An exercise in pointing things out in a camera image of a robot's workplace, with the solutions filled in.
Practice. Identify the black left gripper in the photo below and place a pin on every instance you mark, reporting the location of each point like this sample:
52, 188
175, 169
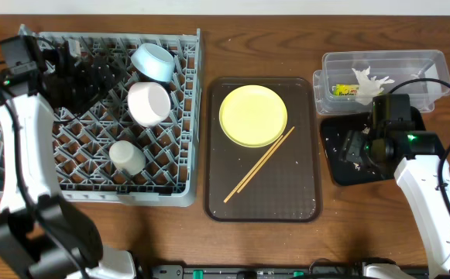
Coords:
84, 72

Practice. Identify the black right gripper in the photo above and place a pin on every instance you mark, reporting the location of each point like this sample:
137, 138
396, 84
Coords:
353, 147

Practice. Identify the light blue bowl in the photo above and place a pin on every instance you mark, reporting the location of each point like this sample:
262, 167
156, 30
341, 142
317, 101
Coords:
154, 61

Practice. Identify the white small plate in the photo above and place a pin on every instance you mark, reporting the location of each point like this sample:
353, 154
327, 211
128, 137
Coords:
149, 103

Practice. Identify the white cup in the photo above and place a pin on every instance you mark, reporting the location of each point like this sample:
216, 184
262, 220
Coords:
127, 157

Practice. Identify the wooden chopstick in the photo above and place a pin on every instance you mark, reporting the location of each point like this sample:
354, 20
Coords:
255, 166
265, 162

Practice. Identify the yellow round plate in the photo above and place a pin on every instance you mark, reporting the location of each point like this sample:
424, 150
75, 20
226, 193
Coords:
253, 116

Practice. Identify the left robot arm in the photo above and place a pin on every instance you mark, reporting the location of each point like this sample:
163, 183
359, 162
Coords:
42, 235

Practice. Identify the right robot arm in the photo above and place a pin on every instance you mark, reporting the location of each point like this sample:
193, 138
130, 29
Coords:
416, 161

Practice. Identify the black waste tray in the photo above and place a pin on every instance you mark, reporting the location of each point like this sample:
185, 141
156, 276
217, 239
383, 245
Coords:
337, 131

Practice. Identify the grey plastic dishwasher rack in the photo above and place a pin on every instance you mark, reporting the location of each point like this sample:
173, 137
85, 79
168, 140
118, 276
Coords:
81, 143

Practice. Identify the crumpled white tissue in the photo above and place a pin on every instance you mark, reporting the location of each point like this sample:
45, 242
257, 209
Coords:
369, 87

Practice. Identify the yellow snack wrapper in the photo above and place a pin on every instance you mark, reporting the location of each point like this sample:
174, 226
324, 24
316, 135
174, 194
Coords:
345, 89

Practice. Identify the clear plastic bin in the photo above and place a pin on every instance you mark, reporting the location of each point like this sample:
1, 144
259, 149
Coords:
339, 68

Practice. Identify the brown plastic tray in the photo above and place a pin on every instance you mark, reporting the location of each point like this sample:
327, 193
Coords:
287, 188

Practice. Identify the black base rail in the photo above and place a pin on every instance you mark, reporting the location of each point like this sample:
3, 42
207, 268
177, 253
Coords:
322, 268

